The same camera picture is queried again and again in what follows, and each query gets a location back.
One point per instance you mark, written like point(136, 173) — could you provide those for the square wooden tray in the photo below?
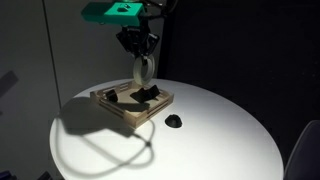
point(133, 120)

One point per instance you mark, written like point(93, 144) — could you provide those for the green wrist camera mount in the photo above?
point(113, 13)

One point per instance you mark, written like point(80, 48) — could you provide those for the dark blue floor object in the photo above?
point(6, 175)

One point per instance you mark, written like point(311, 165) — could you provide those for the black round knob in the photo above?
point(173, 121)

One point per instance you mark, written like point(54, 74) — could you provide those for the small black plastic part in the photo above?
point(112, 96)

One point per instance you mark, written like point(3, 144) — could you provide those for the dark grey chair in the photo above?
point(305, 153)

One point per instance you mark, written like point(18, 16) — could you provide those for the cream white masking tape roll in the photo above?
point(136, 71)

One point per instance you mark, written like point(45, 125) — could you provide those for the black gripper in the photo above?
point(137, 38)

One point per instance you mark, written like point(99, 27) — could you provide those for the large black angled bracket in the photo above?
point(143, 95)

